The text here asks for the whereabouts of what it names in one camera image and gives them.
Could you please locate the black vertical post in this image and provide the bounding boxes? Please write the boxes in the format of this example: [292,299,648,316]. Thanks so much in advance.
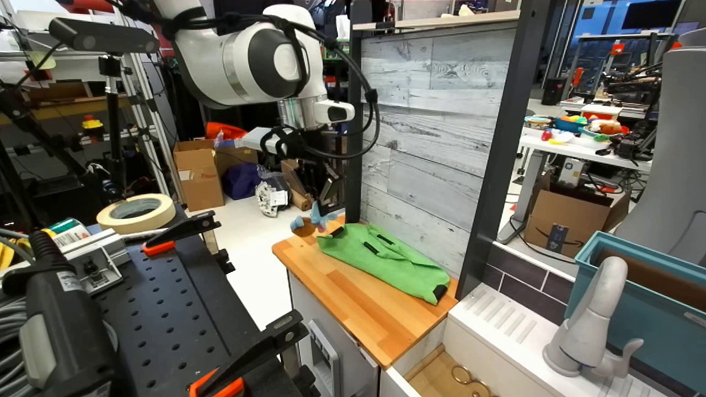
[454,0,554,300]

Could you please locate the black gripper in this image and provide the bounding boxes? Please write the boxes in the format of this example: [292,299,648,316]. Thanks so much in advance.
[292,130,345,215]

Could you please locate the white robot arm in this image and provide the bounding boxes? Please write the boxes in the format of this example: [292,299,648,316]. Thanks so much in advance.
[155,0,356,159]

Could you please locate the green cloth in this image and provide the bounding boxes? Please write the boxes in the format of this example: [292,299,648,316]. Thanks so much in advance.
[317,223,450,304]

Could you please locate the whitewashed wood back panel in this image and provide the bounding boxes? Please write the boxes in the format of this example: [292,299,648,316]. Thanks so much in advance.
[361,23,516,276]

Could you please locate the small blue brown toy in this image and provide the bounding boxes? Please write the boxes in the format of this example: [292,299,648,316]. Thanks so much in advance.
[289,203,336,236]

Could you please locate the cardboard box under table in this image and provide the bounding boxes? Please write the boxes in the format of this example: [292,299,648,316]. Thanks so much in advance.
[522,190,629,258]

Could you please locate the wooden toy kitchen counter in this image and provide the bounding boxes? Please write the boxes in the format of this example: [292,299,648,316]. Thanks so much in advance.
[272,234,460,368]

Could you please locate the teal toy shelf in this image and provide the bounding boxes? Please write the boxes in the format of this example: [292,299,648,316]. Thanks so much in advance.
[564,233,706,396]

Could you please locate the white toy sink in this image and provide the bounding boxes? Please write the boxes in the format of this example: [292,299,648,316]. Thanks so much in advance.
[379,286,667,397]

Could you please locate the black orange clamp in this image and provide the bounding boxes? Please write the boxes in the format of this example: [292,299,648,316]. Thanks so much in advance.
[142,212,219,258]
[187,312,307,397]

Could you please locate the grey toy faucet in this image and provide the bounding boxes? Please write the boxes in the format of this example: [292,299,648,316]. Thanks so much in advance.
[543,256,645,383]

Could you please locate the black camera on tripod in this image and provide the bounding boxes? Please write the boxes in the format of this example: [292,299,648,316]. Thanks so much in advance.
[49,18,158,53]

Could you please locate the black perforated workbench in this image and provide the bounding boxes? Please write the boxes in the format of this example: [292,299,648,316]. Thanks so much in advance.
[94,238,307,397]

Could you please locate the black orange clamp front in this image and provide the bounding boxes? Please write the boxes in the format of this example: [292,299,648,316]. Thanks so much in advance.
[187,312,307,397]

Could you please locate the masking tape roll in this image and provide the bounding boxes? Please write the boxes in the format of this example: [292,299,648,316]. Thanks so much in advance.
[94,195,177,234]

